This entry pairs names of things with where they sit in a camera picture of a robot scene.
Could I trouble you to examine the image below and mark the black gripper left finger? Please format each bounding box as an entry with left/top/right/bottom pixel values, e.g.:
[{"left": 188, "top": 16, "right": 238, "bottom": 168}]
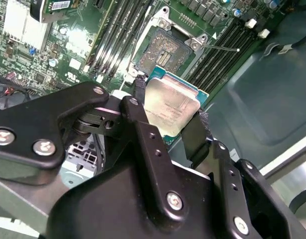
[{"left": 0, "top": 74, "right": 191, "bottom": 226}]

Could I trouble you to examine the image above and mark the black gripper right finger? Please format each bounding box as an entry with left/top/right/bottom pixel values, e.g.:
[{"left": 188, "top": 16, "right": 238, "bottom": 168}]
[{"left": 181, "top": 110, "right": 306, "bottom": 239}]

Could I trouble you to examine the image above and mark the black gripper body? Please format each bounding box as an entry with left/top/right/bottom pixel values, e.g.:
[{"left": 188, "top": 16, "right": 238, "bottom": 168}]
[{"left": 47, "top": 146, "right": 226, "bottom": 239}]

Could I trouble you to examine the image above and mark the silver green CPU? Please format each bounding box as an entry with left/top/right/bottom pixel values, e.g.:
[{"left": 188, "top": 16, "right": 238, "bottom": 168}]
[{"left": 142, "top": 65, "right": 210, "bottom": 145}]

